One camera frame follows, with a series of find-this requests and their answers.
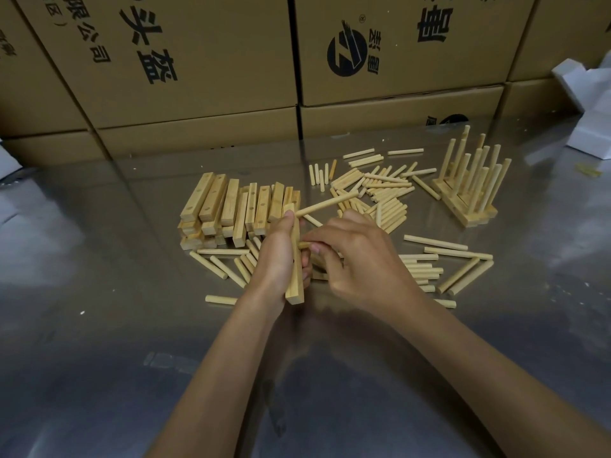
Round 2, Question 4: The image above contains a person's left hand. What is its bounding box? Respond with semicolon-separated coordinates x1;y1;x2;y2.
246;209;314;320

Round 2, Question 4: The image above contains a person's right hand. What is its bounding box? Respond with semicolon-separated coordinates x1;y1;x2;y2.
300;210;423;325

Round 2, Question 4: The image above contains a pile of wooden dowels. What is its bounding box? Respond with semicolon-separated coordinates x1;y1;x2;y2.
189;147;495;310

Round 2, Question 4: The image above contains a pile of drilled wooden bars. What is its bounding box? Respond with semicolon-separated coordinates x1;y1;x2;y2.
179;172;302;251

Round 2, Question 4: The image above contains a person's right forearm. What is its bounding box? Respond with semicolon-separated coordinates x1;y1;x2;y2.
391;300;611;458

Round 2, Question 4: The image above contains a person's left forearm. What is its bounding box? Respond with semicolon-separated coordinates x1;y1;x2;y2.
148;293;280;458

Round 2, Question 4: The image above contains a stack of white foam blocks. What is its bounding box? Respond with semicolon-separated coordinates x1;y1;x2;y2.
0;137;24;182
551;50;611;160

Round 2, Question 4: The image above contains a clear tape patch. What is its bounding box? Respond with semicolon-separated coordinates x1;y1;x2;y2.
143;351;199;375

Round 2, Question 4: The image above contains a shiny metal table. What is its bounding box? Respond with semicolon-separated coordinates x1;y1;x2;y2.
0;118;611;458

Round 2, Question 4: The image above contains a stack of brown cardboard boxes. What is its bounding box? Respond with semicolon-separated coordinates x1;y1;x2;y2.
0;0;611;160

